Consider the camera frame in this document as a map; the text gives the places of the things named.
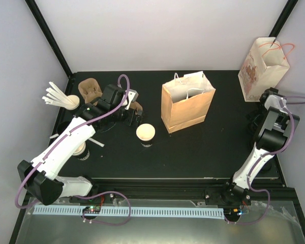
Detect brown paper bag white handles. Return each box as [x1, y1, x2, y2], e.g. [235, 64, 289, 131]
[161, 71, 216, 133]

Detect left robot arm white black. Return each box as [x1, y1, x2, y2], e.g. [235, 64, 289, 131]
[17, 84, 142, 205]

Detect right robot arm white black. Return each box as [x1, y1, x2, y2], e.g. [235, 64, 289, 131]
[221, 87, 300, 205]

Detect white wrapped straw on table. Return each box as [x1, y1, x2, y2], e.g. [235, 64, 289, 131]
[49, 134, 105, 147]

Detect stacked brown pulp cup carriers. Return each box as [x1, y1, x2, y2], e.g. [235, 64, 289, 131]
[78, 78, 102, 103]

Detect white printed paper bag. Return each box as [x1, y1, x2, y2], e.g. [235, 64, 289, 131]
[238, 37, 290, 102]

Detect paper cup holding stirrers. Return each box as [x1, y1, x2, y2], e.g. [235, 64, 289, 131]
[65, 95, 80, 110]

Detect black paper cup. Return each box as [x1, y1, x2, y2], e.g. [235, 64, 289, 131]
[56, 121, 70, 135]

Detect bundle of white wrapped straws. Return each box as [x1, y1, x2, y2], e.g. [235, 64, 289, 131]
[42, 82, 69, 107]

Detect small green circuit board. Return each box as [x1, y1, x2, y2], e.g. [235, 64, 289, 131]
[82, 206, 101, 214]

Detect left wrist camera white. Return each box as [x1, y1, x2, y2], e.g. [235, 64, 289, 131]
[123, 89, 138, 110]

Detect black aluminium frame rail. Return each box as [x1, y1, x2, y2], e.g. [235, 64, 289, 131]
[25, 179, 298, 206]

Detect light blue cable duct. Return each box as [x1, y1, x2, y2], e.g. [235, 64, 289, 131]
[33, 205, 224, 220]

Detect right black corner post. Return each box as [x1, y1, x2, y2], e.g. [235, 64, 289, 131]
[268, 0, 298, 38]

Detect black corner post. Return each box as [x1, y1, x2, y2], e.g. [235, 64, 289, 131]
[268, 0, 298, 38]
[24, 0, 73, 76]

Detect left black corner post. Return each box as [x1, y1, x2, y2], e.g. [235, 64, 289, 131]
[24, 0, 73, 76]

